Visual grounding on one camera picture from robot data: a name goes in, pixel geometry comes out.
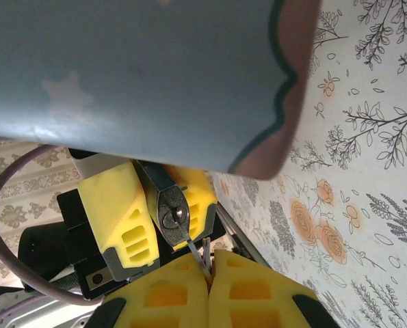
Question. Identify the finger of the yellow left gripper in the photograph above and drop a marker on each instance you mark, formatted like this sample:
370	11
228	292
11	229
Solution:
201	205
117	212

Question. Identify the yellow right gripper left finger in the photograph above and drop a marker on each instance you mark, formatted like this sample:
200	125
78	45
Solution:
162	300

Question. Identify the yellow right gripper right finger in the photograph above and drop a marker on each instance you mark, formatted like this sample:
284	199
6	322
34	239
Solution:
258	300

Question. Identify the black padlock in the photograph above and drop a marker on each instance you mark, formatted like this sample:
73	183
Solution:
172	218

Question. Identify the silver key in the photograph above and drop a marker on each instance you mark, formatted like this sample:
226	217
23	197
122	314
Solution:
193	249

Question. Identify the blue cartoon tin box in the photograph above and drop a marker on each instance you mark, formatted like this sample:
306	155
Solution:
121	68

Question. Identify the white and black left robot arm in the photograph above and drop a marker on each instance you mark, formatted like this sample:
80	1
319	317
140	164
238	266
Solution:
52	314

